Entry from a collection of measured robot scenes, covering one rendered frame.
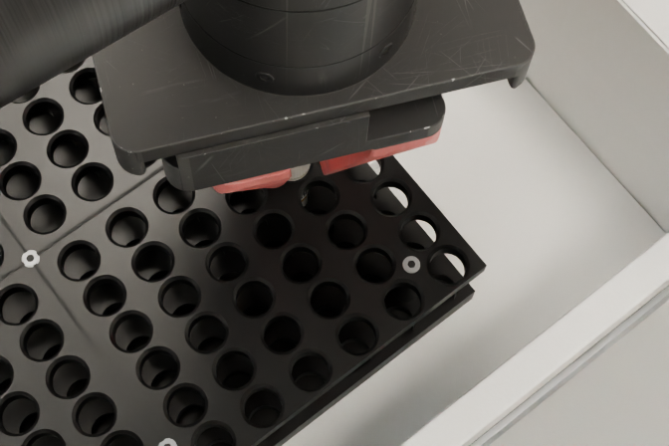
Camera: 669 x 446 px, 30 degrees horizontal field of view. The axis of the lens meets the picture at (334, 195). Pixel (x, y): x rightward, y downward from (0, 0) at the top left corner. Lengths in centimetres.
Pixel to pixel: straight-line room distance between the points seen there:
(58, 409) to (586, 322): 16
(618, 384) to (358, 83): 28
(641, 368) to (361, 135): 26
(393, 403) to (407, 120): 16
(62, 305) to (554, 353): 15
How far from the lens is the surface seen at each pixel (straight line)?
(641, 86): 43
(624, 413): 54
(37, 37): 20
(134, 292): 39
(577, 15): 43
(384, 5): 27
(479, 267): 39
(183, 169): 30
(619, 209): 48
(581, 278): 46
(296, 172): 39
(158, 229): 40
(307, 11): 26
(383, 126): 31
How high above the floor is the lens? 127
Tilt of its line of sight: 70 degrees down
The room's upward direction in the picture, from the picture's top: 3 degrees clockwise
